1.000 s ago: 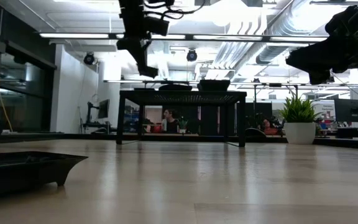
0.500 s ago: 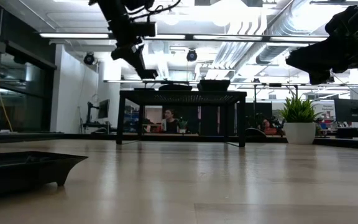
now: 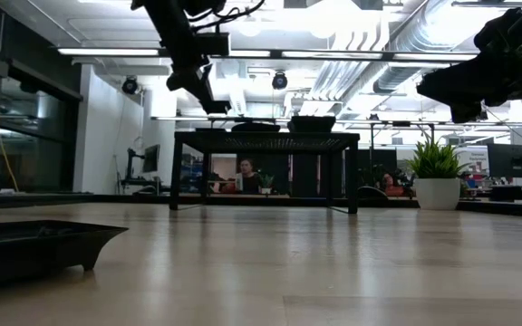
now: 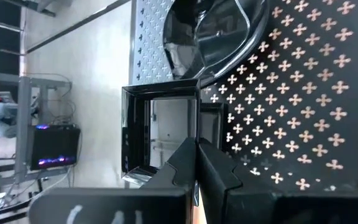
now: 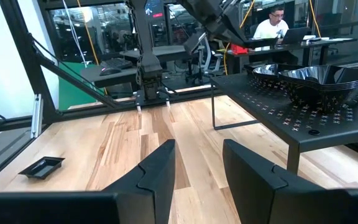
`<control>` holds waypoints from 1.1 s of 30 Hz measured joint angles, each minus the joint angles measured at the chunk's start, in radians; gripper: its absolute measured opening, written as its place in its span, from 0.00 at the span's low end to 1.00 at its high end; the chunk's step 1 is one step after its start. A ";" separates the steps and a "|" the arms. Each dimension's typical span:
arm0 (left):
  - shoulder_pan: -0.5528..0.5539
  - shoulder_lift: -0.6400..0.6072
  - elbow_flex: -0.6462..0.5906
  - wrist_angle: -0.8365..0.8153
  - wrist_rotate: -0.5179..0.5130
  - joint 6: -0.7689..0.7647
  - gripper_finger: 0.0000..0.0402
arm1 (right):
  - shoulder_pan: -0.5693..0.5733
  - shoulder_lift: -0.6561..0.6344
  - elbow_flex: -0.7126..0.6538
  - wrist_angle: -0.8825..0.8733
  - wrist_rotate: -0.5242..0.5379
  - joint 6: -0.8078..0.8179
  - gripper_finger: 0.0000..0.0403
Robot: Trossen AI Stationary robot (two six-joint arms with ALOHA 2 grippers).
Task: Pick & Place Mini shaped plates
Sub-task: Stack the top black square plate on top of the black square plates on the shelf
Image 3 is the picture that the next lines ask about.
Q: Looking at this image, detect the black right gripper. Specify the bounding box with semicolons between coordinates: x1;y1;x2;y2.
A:
416;7;522;124

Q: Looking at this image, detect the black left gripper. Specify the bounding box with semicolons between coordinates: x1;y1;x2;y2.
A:
165;53;219;113

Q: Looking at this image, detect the black perforated metal rack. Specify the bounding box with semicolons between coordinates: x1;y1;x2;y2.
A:
169;130;361;216

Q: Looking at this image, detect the green plant in white pot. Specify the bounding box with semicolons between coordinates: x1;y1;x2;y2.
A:
404;138;471;211

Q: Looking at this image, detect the black computer monitor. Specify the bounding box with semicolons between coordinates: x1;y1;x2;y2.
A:
487;142;522;179
141;143;162;174

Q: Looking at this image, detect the person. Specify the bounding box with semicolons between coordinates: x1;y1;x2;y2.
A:
218;157;263;195
378;171;414;198

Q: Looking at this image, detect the long overhead light bar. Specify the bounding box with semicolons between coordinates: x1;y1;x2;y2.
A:
56;46;479;63

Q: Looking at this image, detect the black office desk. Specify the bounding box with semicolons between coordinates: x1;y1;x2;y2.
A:
116;178;168;197

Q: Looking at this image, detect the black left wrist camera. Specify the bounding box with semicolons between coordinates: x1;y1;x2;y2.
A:
193;32;232;58

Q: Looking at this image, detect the white wall sign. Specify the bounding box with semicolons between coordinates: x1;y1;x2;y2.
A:
464;148;491;169

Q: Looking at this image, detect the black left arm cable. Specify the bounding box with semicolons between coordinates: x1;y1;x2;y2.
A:
187;0;267;34

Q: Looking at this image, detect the black curved frame handle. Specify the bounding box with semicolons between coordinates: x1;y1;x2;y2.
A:
358;185;390;203
132;184;160;197

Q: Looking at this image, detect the black aluminium table frame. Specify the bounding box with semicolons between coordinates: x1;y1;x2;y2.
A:
0;193;522;220

